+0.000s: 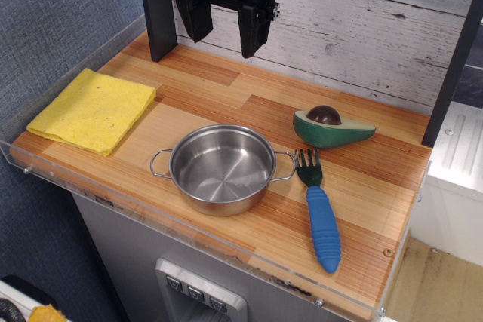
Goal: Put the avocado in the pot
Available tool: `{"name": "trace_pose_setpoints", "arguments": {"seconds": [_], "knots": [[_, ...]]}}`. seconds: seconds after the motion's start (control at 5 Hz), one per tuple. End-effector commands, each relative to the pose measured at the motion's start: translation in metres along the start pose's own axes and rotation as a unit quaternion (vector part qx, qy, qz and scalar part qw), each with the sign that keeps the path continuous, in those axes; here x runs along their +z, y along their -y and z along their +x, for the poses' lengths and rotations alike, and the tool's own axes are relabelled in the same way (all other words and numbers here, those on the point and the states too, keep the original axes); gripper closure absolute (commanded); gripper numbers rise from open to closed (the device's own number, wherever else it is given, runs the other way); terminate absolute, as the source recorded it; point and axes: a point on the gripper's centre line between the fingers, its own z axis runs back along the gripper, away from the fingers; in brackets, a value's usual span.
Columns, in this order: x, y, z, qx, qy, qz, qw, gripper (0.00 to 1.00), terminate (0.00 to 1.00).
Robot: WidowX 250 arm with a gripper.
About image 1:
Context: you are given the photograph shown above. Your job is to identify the green toy avocado half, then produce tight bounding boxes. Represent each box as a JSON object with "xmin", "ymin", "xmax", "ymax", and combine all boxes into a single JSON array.
[{"xmin": 293, "ymin": 105, "xmax": 376, "ymax": 149}]

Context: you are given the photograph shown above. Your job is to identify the stainless steel pot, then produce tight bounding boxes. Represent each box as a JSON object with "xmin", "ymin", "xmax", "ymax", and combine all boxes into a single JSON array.
[{"xmin": 149, "ymin": 124, "xmax": 297, "ymax": 216}]

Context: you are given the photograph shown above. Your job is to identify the yellow folded cloth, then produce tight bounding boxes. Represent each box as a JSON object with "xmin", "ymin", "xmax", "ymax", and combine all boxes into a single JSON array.
[{"xmin": 26, "ymin": 69, "xmax": 156, "ymax": 156}]

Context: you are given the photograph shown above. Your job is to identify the grey toy fridge cabinet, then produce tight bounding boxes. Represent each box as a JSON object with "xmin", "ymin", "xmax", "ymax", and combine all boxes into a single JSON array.
[{"xmin": 71, "ymin": 190, "xmax": 352, "ymax": 322}]

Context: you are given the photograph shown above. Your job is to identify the silver dispenser button panel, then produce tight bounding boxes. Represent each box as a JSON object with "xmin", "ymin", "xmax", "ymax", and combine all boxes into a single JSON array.
[{"xmin": 155, "ymin": 258, "xmax": 248, "ymax": 322}]

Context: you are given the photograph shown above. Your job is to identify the white toy sink unit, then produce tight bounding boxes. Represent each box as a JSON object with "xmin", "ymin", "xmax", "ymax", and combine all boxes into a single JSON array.
[{"xmin": 408, "ymin": 102, "xmax": 482, "ymax": 265}]

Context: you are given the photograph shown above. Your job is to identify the clear acrylic table guard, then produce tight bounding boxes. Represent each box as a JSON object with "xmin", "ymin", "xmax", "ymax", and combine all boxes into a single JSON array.
[{"xmin": 1, "ymin": 18, "xmax": 429, "ymax": 320}]

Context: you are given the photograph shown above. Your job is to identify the yellow object in corner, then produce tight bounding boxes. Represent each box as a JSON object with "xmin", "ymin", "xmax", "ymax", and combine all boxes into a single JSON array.
[{"xmin": 28, "ymin": 305, "xmax": 68, "ymax": 322}]

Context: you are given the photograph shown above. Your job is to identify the black right support post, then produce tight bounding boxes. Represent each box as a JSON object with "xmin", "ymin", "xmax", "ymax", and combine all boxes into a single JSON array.
[{"xmin": 421, "ymin": 0, "xmax": 482, "ymax": 147}]

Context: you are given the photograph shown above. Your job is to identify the blue handled metal fork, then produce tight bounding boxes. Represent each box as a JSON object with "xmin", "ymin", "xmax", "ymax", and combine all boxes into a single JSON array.
[{"xmin": 295, "ymin": 149, "xmax": 341, "ymax": 274}]

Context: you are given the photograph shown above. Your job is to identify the black braided hose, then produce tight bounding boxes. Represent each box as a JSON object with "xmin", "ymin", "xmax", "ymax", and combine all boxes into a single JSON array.
[{"xmin": 0, "ymin": 298, "xmax": 17, "ymax": 322}]

